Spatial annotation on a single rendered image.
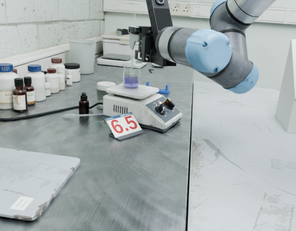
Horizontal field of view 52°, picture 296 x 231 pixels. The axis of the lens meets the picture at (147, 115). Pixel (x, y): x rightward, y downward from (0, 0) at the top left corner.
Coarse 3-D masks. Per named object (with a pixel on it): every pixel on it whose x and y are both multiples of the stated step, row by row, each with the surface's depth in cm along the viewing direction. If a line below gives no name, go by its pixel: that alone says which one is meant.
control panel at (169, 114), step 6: (162, 96) 91; (156, 102) 87; (162, 102) 88; (150, 108) 82; (174, 108) 90; (156, 114) 81; (168, 114) 85; (174, 114) 87; (162, 120) 81; (168, 120) 82
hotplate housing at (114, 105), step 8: (104, 96) 88; (112, 96) 86; (120, 96) 87; (152, 96) 89; (160, 96) 91; (104, 104) 87; (112, 104) 86; (120, 104) 85; (128, 104) 83; (136, 104) 82; (144, 104) 82; (104, 112) 88; (112, 112) 87; (120, 112) 85; (128, 112) 84; (136, 112) 83; (144, 112) 82; (152, 112) 81; (136, 120) 84; (144, 120) 82; (152, 120) 81; (160, 120) 81; (176, 120) 87; (152, 128) 82; (160, 128) 81; (168, 128) 84
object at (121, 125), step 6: (114, 120) 79; (120, 120) 80; (126, 120) 81; (132, 120) 82; (114, 126) 77; (120, 126) 78; (126, 126) 79; (132, 126) 80; (138, 126) 82; (114, 132) 76; (120, 132) 77
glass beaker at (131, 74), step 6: (126, 60) 89; (126, 66) 86; (132, 66) 85; (138, 66) 86; (126, 72) 86; (132, 72) 86; (138, 72) 87; (126, 78) 87; (132, 78) 87; (138, 78) 88; (126, 84) 88; (132, 84) 87; (138, 84) 88
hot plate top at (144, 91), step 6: (120, 84) 93; (108, 90) 86; (114, 90) 86; (120, 90) 86; (126, 90) 87; (132, 90) 87; (138, 90) 87; (144, 90) 88; (150, 90) 88; (156, 90) 90; (126, 96) 84; (132, 96) 83; (138, 96) 82; (144, 96) 83
